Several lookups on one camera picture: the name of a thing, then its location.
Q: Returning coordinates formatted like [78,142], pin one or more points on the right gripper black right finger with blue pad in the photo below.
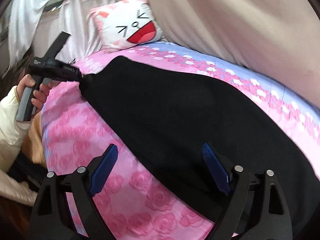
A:
[256,206]

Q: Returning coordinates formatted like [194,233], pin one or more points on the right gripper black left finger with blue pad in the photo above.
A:
[51,217]

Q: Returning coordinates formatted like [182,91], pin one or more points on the black pants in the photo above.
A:
[164,118]

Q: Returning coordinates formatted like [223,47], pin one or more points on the cream jacket sleeve forearm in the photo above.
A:
[12,135]

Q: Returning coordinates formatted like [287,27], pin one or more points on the person's left hand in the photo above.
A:
[40,95]

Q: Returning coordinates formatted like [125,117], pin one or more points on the silver satin drape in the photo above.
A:
[35,24]

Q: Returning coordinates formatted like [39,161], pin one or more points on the pink rose bed sheet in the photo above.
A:
[133,203]

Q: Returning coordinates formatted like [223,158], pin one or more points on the white cartoon face pillow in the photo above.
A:
[125,24]

